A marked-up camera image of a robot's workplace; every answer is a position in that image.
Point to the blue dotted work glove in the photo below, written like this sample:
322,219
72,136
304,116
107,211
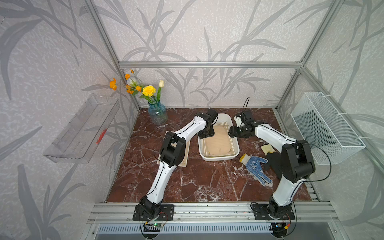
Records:
254,166

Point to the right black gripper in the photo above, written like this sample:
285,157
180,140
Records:
233,132

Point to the blue glass vase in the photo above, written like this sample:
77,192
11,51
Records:
158,113

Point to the left circuit board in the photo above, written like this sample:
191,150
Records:
153,227

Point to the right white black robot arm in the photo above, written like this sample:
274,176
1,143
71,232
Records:
290,158

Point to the beige stationery paper stack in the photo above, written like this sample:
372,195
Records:
220,144

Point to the circuit board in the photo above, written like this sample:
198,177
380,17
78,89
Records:
153,227
279,227

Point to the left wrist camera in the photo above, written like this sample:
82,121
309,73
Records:
213,114

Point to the yellow orange flower bouquet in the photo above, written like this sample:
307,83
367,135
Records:
135,86

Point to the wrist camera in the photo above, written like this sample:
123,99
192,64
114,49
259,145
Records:
244,118
213,114

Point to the clear plastic wall shelf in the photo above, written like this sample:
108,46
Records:
77,142

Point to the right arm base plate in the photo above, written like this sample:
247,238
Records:
272,212

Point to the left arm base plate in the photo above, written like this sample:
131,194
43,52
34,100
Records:
163,212

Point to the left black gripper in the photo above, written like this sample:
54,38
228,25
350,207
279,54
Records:
201,136

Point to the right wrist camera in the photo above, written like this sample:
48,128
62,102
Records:
244,118

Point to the right circuit board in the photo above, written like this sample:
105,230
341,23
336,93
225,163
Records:
279,227

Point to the black yellow work glove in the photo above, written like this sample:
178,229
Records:
274,160

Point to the beige stationery paper sheet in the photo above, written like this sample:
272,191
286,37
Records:
173,149

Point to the white plastic storage box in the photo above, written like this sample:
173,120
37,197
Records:
221,118

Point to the white wire mesh basket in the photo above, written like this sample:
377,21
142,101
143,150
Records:
331,138

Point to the red pen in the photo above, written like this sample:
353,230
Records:
101,136

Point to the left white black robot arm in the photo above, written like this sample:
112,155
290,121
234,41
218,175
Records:
155,195

